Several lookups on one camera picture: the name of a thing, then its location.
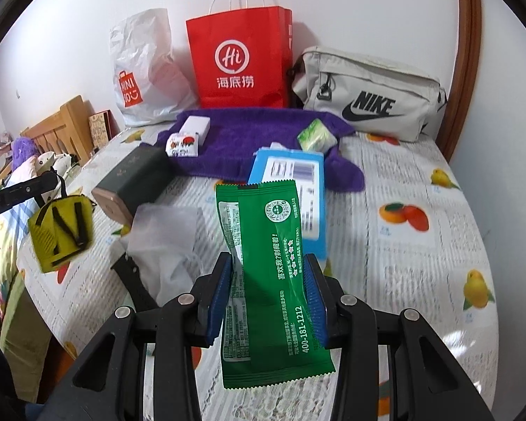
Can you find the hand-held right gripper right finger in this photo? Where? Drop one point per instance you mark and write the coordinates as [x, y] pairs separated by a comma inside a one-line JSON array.
[[315, 298]]

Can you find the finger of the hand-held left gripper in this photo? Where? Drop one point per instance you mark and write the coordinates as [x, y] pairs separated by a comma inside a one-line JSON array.
[[26, 190]]

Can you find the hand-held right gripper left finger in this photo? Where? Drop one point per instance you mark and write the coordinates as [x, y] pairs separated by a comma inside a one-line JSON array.
[[221, 298]]

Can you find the green wet wipe packet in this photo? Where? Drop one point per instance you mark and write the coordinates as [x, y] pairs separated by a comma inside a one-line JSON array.
[[271, 280]]

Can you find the yellow mesh pouch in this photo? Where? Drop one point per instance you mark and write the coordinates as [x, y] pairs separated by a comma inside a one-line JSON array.
[[59, 232]]

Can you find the clear plastic bag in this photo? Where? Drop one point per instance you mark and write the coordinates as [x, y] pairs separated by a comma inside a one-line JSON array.
[[166, 241]]

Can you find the white sock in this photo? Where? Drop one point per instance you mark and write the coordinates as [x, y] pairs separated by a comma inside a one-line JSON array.
[[277, 146]]

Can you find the red and white sachet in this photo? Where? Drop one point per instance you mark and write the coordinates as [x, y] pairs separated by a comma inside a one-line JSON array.
[[183, 145]]

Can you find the light green tissue packet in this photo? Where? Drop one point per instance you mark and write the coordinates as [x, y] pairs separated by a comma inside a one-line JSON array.
[[316, 136]]

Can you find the purple towel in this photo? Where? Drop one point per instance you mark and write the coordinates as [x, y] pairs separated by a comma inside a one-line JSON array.
[[245, 136]]

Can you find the white sponge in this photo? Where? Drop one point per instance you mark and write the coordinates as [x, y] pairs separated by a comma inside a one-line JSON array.
[[195, 128]]

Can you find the white spotted plush toy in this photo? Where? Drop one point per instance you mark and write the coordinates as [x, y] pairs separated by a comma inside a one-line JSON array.
[[55, 164]]

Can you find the purple plush toy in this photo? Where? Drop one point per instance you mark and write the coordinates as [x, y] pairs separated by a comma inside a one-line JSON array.
[[24, 149]]

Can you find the wooden headboard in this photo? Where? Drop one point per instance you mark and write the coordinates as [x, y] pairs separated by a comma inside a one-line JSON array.
[[61, 127]]

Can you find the brown patterned book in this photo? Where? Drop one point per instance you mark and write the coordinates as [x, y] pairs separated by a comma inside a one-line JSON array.
[[101, 129]]

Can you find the dark green tin box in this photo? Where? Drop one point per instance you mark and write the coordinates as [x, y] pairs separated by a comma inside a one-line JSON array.
[[131, 175]]

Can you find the green blanket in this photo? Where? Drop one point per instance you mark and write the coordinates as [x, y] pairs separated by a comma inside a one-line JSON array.
[[22, 333]]

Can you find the blue tissue pack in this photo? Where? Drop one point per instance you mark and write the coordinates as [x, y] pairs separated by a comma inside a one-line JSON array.
[[289, 171]]

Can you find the white plastic shopping bag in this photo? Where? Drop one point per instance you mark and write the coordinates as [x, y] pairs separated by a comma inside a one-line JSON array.
[[144, 61]]

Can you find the grey waist bag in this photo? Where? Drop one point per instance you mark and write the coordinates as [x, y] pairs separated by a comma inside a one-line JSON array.
[[368, 92]]

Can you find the red paper bag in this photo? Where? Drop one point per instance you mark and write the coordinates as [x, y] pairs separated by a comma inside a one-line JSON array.
[[241, 52]]

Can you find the brown wooden door frame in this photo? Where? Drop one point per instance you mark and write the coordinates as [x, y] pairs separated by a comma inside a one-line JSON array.
[[462, 52]]

